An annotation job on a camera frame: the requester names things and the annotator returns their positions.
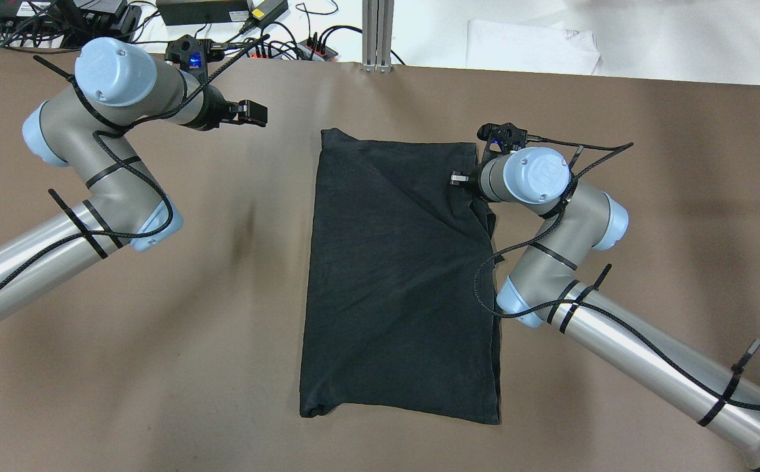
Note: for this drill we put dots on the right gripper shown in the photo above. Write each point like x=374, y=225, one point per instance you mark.
x=475, y=179

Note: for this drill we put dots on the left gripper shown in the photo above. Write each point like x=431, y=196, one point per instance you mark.
x=214, y=112

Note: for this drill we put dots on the black printed t-shirt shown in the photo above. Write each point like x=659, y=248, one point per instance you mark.
x=400, y=291

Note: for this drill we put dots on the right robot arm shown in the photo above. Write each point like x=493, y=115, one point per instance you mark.
x=690, y=265

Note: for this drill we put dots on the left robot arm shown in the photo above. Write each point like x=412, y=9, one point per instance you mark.
x=113, y=88

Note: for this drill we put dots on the black power adapter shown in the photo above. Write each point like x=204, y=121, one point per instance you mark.
x=203, y=12

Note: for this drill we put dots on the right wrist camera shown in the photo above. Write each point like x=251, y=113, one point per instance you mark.
x=501, y=139

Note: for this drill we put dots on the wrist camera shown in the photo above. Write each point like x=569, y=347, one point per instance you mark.
x=193, y=54
x=501, y=139

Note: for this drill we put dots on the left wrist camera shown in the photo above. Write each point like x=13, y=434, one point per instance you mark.
x=193, y=54

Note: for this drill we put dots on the aluminium frame post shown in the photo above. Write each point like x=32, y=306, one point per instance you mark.
x=377, y=26

